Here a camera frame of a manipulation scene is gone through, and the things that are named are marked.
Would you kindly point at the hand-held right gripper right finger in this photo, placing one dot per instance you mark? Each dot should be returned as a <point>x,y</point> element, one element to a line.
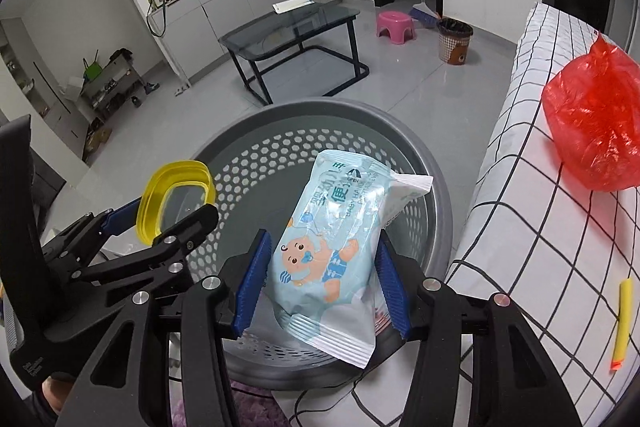
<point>392,292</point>

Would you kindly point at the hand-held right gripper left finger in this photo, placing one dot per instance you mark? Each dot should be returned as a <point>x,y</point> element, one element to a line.
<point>252,282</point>

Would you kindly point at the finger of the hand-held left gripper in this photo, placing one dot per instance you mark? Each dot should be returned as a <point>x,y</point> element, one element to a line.
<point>120,213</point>
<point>192,224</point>

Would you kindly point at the light blue wet wipes packet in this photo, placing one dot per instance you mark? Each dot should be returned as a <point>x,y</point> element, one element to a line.
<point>325,257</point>

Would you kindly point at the grey perforated plastic basket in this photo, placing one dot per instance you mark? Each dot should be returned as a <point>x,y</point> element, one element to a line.
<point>430,147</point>

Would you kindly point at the red plastic bag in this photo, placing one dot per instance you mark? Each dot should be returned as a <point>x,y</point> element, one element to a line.
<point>590,122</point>

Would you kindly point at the person's left forearm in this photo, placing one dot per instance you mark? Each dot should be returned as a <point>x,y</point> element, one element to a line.
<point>50,402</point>

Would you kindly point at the brown cardboard box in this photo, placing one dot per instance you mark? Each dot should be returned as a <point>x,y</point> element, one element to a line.
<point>97,142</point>

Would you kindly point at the purple fuzzy rug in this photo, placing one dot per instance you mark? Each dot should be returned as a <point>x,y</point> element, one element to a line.
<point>255,407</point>

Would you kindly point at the grey shoe rack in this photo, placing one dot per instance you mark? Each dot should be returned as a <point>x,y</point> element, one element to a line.
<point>110,87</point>

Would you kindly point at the blue shoes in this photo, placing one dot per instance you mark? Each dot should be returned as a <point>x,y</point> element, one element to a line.
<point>151,87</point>

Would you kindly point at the white power strip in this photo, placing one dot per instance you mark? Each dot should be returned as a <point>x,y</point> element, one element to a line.
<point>181,91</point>

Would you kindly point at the green bag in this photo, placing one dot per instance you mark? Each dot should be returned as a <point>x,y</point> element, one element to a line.
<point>91,69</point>

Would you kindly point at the black white checked mattress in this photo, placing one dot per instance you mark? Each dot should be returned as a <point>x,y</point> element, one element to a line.
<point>550,257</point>

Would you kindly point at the black glass coffee table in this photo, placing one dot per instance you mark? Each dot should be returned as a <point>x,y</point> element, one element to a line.
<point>280,32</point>

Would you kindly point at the yellow stick with orange tip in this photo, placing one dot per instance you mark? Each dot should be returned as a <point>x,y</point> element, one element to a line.
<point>622,327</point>

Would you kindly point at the white booklet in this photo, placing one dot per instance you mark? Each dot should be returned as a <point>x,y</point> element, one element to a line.
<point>292,5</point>

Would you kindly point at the patterned waste bin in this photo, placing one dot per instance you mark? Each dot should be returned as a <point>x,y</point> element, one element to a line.
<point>452,47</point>

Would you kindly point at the pink plastic stool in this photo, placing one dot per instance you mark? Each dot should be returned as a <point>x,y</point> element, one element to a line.
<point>395,21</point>

